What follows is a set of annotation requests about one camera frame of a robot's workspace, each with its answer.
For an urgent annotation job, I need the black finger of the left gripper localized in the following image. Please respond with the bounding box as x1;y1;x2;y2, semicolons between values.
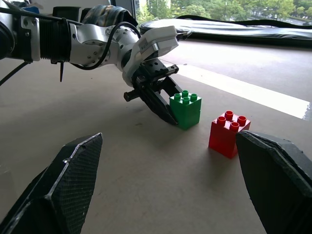
161;76;183;98
138;85;180;126

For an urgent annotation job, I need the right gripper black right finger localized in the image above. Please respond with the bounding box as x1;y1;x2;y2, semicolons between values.
235;130;312;234

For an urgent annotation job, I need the black box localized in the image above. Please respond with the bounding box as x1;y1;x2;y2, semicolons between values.
53;6;82;21

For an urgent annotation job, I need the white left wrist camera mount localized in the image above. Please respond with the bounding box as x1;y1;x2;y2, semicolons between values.
121;25;180;85

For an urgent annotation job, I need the green toy brick cube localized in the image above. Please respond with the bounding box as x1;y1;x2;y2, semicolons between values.
169;90;203;130

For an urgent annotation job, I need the red toy brick cube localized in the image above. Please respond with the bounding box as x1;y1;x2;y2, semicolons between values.
208;110;252;159

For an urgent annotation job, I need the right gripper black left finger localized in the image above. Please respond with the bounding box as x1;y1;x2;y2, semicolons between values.
0;133;103;234

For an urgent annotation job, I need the long black bag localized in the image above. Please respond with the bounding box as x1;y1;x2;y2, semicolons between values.
140;15;312;47

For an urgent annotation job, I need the white tape strip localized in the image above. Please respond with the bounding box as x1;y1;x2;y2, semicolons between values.
170;63;311;120

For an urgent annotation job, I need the dark patterned cloth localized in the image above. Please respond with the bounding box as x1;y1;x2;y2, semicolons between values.
81;4;139;28

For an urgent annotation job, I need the blue object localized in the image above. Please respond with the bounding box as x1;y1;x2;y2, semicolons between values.
23;5;40;14

